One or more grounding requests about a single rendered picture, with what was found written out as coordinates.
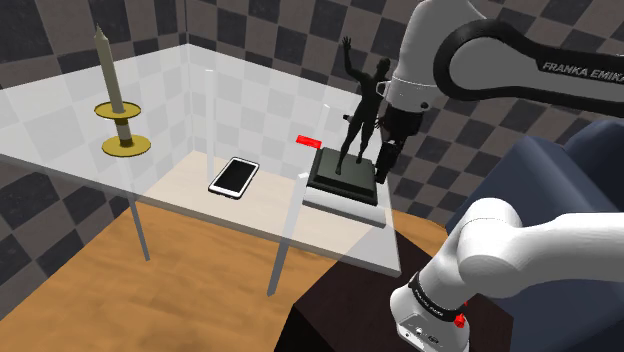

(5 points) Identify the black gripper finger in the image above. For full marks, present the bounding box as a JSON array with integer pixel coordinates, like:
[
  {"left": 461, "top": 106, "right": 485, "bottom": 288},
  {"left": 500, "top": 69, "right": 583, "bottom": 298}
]
[{"left": 374, "top": 140, "right": 405, "bottom": 185}]

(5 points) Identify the black human figure statue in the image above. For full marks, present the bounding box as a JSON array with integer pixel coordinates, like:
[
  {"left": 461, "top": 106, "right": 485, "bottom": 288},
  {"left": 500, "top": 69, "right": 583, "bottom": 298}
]
[{"left": 306, "top": 35, "right": 394, "bottom": 207}]

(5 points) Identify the pale grey flat slab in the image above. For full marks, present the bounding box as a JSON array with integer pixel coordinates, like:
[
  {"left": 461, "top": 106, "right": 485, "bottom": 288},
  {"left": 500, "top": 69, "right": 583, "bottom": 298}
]
[{"left": 301, "top": 186, "right": 389, "bottom": 230}]

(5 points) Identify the dark robot stand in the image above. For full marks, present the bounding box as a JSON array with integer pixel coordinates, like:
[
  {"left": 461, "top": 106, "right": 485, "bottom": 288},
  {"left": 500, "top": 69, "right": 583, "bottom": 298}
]
[{"left": 274, "top": 228, "right": 514, "bottom": 352}]

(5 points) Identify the white-framed black smartphone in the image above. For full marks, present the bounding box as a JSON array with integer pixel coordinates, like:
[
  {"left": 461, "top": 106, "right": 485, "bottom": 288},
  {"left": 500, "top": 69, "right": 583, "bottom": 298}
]
[{"left": 207, "top": 156, "right": 261, "bottom": 201}]

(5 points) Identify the beige candle on brass holder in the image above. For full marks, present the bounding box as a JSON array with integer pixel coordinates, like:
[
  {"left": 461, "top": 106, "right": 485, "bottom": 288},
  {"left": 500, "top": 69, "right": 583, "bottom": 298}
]
[{"left": 93, "top": 23, "right": 152, "bottom": 159}]

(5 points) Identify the clear glass table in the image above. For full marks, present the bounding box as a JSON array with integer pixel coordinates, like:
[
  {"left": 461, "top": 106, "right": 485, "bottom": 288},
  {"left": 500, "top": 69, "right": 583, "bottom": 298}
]
[{"left": 0, "top": 43, "right": 403, "bottom": 299}]

